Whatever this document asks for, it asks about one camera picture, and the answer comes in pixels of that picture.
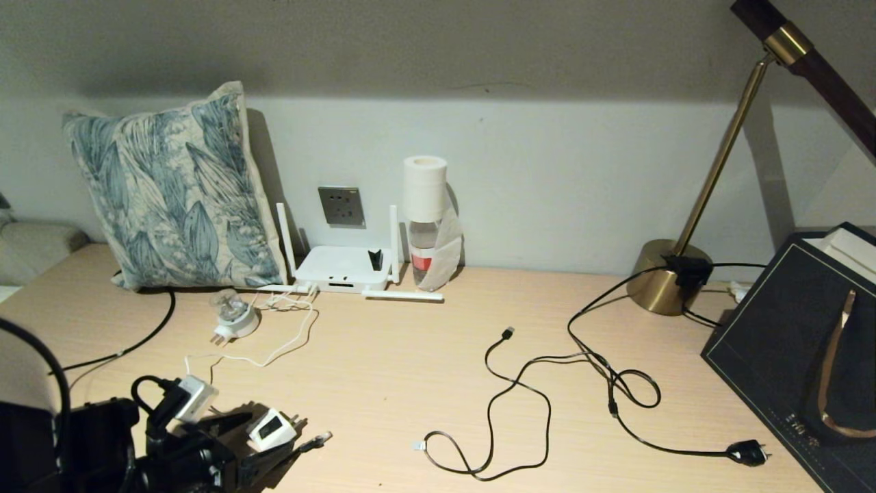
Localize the brass desk lamp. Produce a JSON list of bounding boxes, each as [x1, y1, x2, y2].
[[626, 0, 876, 316]]

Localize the white router with antennas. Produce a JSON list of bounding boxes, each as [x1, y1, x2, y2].
[[259, 201, 446, 302]]

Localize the black usb cable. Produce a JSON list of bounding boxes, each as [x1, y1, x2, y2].
[[413, 327, 552, 481]]

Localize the thin black wire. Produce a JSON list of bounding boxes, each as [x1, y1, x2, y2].
[[67, 353, 125, 392]]

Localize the grey wall socket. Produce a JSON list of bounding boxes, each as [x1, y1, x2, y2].
[[317, 186, 366, 229]]

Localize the white paper roll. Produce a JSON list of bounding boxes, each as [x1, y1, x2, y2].
[[402, 155, 449, 223]]

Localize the white power adapter black face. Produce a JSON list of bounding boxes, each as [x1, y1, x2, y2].
[[246, 408, 302, 453]]

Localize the grey sofa cushion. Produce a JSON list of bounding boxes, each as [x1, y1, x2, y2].
[[0, 219, 90, 287]]

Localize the blue leaf pattern pillow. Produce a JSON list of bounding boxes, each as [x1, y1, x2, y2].
[[63, 81, 289, 292]]

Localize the white round plug adapter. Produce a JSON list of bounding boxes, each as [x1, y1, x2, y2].
[[211, 289, 262, 345]]

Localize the black lamp switch box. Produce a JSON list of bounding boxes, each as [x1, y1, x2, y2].
[[662, 253, 714, 288]]

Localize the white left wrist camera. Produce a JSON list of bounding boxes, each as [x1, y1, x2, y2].
[[161, 375, 220, 424]]

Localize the white box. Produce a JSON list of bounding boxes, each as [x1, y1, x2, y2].
[[801, 227, 876, 285]]

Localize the black ethernet cable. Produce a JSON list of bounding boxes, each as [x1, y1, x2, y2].
[[48, 288, 334, 456]]

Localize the black robot camera cable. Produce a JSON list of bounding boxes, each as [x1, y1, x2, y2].
[[0, 317, 180, 446]]

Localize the black lamp power cord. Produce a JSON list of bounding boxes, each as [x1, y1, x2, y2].
[[567, 262, 773, 468]]

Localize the clear bottle red label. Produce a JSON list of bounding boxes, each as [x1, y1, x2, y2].
[[409, 218, 442, 286]]

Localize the black gift bag gold handle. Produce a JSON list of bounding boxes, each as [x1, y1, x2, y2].
[[701, 221, 876, 493]]

